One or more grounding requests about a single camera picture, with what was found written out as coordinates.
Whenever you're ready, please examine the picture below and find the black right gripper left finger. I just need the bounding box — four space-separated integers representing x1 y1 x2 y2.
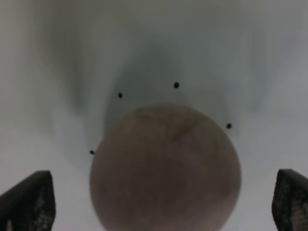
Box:
0 170 56 231

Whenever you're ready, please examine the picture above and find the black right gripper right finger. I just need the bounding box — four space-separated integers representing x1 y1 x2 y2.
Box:
271 169 308 231

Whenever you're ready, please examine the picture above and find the pink peach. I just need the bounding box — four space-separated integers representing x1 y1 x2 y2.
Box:
90 105 241 231

